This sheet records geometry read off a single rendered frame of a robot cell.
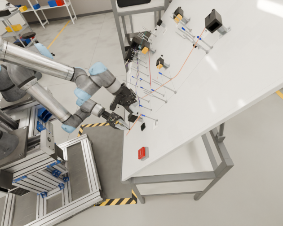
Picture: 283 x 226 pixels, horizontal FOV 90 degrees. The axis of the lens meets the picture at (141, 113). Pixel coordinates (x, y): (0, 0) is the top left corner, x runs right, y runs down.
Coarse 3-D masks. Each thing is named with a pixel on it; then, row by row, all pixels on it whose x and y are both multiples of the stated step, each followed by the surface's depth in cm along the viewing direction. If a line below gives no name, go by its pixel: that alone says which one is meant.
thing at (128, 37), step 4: (136, 32) 175; (140, 32) 173; (144, 32) 172; (148, 32) 170; (124, 36) 170; (128, 36) 169; (132, 36) 168; (136, 36) 166; (140, 36) 165; (144, 36) 164; (148, 36) 163; (124, 40) 163; (128, 40) 161; (140, 40) 158; (144, 40) 157; (124, 44) 156; (128, 44) 155; (140, 44) 152; (128, 48) 155
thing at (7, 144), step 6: (0, 132) 72; (0, 138) 71; (6, 138) 74; (12, 138) 77; (0, 144) 71; (6, 144) 73; (12, 144) 75; (0, 150) 71; (6, 150) 74; (12, 150) 75; (0, 156) 72
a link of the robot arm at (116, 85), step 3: (117, 81) 70; (114, 84) 69; (117, 84) 70; (120, 84) 72; (108, 87) 75; (111, 87) 69; (114, 87) 69; (117, 87) 70; (108, 90) 71; (111, 90) 70; (114, 90) 70; (117, 90) 71
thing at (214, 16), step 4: (212, 12) 51; (216, 12) 50; (208, 16) 52; (212, 16) 50; (216, 16) 49; (220, 16) 51; (208, 20) 51; (212, 20) 49; (216, 20) 49; (220, 20) 50; (208, 24) 51; (212, 24) 53; (216, 24) 52; (220, 24) 50; (208, 28) 52; (212, 28) 53; (216, 28) 51; (220, 28) 55; (224, 28) 53; (228, 28) 53; (212, 32) 53; (220, 32) 55; (224, 32) 55; (220, 36) 56
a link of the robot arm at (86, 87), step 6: (78, 78) 69; (84, 78) 68; (90, 78) 65; (78, 84) 67; (84, 84) 65; (90, 84) 65; (96, 84) 65; (78, 90) 65; (84, 90) 65; (90, 90) 66; (96, 90) 68; (78, 96) 65; (84, 96) 66; (90, 96) 68
